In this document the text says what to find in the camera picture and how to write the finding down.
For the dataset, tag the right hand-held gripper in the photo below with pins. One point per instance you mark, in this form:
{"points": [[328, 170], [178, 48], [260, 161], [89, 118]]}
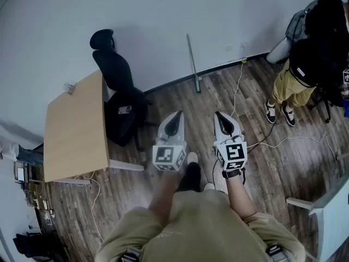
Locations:
{"points": [[234, 151]]}

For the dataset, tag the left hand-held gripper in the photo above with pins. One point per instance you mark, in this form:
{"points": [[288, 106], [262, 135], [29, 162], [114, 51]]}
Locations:
{"points": [[163, 154]]}

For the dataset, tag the person's left forearm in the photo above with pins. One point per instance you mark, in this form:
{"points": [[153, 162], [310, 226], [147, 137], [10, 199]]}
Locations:
{"points": [[166, 190]]}

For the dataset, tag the person's right forearm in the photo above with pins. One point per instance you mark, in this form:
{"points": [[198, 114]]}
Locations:
{"points": [[238, 198]]}

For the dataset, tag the person's white shoe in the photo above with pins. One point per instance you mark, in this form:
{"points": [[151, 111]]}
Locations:
{"points": [[209, 186], [192, 157]]}

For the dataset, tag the black wristwatch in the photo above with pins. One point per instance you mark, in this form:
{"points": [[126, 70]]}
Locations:
{"points": [[233, 173]]}

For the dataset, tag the person's black trousers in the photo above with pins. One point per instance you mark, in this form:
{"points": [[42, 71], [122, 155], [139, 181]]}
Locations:
{"points": [[191, 176]]}

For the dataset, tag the smartphone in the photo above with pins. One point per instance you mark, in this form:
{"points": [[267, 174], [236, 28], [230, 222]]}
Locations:
{"points": [[124, 109]]}

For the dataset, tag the black mesh office chair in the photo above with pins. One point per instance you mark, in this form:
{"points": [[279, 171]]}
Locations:
{"points": [[117, 72]]}

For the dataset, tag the white office chair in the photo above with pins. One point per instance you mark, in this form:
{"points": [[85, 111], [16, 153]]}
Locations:
{"points": [[276, 52]]}

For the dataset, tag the wooden table with white legs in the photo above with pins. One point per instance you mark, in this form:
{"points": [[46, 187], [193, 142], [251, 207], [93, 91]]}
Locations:
{"points": [[73, 135]]}

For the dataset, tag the person's olive shirt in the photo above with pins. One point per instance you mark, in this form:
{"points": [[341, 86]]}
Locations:
{"points": [[201, 228]]}

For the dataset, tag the black swivel chair base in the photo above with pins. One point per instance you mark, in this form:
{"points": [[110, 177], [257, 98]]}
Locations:
{"points": [[326, 110]]}

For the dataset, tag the small clear clip holder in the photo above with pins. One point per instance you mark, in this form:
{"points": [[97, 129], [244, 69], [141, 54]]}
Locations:
{"points": [[69, 89]]}

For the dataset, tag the grey backpack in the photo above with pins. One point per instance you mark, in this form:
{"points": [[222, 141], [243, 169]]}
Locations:
{"points": [[297, 26]]}

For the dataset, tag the low shelf with equipment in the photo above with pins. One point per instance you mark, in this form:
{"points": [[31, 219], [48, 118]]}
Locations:
{"points": [[35, 190]]}

